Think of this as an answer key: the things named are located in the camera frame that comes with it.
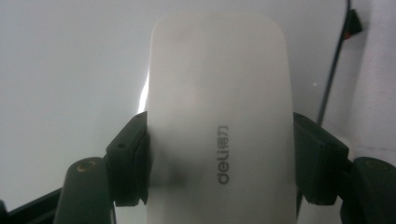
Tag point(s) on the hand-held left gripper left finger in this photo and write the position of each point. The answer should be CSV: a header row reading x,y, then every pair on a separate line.
x,y
127,155

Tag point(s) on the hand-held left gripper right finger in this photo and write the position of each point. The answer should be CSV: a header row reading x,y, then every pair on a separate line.
x,y
320,158

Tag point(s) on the white whiteboard with black frame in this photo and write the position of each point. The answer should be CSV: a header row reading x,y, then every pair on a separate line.
x,y
68,77

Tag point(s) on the white whiteboard eraser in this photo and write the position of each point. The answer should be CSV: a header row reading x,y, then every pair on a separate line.
x,y
218,109

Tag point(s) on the black whiteboard foot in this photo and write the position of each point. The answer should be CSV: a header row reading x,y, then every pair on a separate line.
x,y
353,23

